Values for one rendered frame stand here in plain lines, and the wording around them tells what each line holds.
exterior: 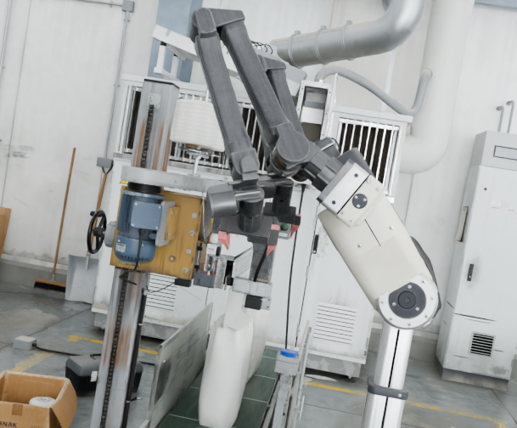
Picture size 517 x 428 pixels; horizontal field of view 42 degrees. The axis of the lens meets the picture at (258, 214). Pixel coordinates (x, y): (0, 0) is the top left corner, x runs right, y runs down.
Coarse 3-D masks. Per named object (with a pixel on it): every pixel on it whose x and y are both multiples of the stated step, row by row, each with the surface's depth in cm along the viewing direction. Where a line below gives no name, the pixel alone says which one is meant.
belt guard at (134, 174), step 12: (132, 168) 239; (144, 168) 251; (132, 180) 239; (144, 180) 238; (156, 180) 240; (168, 180) 242; (180, 180) 244; (192, 180) 247; (204, 180) 249; (216, 180) 252; (204, 192) 250
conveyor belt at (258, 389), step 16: (272, 352) 429; (272, 368) 394; (192, 384) 341; (256, 384) 359; (272, 384) 363; (192, 400) 318; (256, 400) 333; (176, 416) 294; (192, 416) 297; (240, 416) 307; (256, 416) 310
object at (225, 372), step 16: (240, 304) 320; (224, 320) 278; (240, 320) 298; (224, 336) 284; (240, 336) 284; (208, 352) 288; (224, 352) 282; (240, 352) 283; (208, 368) 285; (224, 368) 282; (240, 368) 284; (208, 384) 284; (224, 384) 282; (240, 384) 287; (208, 400) 284; (224, 400) 283; (240, 400) 299; (208, 416) 284; (224, 416) 284
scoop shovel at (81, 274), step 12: (72, 264) 656; (84, 264) 658; (96, 264) 656; (72, 276) 656; (84, 276) 657; (96, 276) 656; (72, 288) 655; (84, 288) 655; (72, 300) 653; (84, 300) 652
